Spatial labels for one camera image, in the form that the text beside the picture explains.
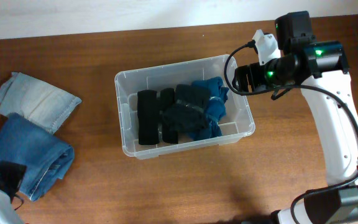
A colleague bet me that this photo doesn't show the black taped garment bundle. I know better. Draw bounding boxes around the black taped garment bundle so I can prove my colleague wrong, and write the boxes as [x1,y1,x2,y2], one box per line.
[162,84,211,133]

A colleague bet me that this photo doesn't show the light grey jeans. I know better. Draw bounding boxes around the light grey jeans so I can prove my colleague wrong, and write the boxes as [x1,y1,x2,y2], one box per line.
[0,72,82,134]

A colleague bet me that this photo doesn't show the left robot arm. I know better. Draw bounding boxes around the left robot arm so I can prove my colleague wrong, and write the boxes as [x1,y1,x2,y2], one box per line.
[0,161,27,223]

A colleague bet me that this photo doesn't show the blue denim jeans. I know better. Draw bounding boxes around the blue denim jeans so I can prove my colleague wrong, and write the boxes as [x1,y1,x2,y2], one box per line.
[0,113,75,202]

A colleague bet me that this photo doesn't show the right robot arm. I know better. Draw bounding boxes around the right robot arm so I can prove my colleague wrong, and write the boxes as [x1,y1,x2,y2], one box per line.
[227,11,358,223]

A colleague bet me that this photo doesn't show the dark blue taped garment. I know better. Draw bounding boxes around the dark blue taped garment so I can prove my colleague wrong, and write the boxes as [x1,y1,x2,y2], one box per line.
[188,77,229,141]

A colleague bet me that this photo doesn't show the clear plastic storage bin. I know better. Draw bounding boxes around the clear plastic storage bin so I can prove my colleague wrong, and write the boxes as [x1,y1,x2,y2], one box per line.
[114,55,255,159]

